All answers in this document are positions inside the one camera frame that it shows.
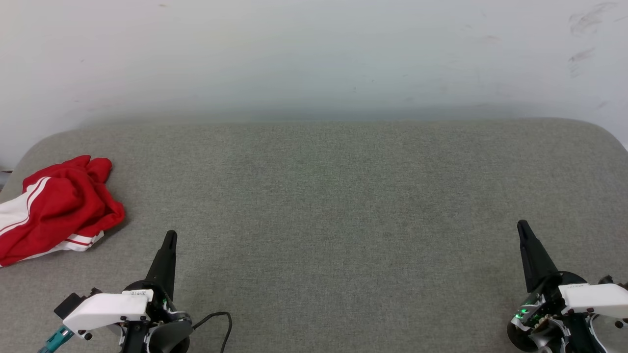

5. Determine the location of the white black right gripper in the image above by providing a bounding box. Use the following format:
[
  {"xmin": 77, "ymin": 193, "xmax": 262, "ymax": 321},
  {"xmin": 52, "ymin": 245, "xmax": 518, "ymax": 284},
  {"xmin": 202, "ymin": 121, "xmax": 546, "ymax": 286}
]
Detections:
[{"xmin": 507, "ymin": 220, "xmax": 628, "ymax": 353}]

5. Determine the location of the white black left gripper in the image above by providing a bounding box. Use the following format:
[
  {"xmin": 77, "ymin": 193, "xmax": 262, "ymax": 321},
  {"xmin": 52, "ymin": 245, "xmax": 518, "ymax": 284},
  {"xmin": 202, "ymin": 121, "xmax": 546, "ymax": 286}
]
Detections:
[{"xmin": 62, "ymin": 230, "xmax": 193, "ymax": 353}]

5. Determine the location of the red and white sports shirt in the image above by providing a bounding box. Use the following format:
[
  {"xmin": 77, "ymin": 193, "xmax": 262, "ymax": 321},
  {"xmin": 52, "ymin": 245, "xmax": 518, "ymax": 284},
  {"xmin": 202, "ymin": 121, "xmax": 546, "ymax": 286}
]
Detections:
[{"xmin": 0, "ymin": 155, "xmax": 126, "ymax": 268}]

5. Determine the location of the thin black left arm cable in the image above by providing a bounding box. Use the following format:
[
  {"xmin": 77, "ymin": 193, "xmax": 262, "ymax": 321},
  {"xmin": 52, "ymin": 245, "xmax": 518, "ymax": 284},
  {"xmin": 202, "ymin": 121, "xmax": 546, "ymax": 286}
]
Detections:
[{"xmin": 190, "ymin": 312, "xmax": 233, "ymax": 353}]

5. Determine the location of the teal left camera plug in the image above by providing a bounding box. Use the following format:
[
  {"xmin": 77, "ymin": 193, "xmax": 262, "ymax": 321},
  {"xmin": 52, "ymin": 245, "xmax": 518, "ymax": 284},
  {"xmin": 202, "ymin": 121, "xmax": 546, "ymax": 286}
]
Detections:
[{"xmin": 38, "ymin": 326, "xmax": 75, "ymax": 353}]

